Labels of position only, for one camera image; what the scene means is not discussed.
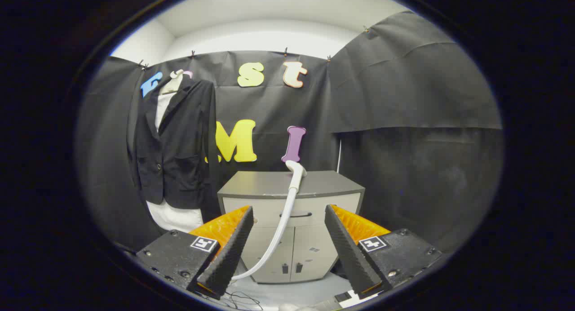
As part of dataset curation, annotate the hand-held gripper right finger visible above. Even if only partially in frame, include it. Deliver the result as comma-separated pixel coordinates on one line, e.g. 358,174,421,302
324,204,443,300

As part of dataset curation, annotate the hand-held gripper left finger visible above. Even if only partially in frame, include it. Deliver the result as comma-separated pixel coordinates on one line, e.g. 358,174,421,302
135,206,254,300

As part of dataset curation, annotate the white shirt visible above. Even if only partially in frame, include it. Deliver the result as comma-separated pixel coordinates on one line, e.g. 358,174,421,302
146,92,203,233

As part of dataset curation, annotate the white garment steamer head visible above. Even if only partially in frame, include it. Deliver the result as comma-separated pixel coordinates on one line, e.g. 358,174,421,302
286,160,308,192

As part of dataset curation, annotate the black blazer jacket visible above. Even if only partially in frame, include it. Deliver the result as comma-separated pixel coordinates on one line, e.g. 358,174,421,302
127,76,221,224

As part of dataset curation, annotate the cream plastic clothes hanger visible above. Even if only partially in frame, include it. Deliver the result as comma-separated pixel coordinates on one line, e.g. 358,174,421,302
159,69,185,95

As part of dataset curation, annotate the grey cabinet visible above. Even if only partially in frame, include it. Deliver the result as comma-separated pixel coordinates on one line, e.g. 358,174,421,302
217,170,365,284

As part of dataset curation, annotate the thin black floor cable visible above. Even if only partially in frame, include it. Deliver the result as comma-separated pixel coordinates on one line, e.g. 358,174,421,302
198,289,263,311

